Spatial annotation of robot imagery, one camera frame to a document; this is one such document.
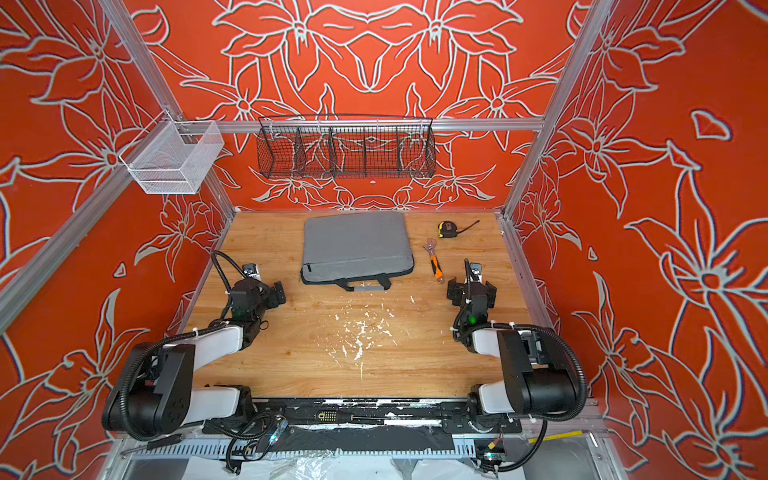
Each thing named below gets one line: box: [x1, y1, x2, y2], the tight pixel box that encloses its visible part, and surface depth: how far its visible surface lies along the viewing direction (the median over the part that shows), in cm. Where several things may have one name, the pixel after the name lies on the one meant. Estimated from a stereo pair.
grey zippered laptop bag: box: [300, 211, 415, 292], surface depth 105 cm
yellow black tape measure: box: [437, 220, 480, 239], surface depth 112 cm
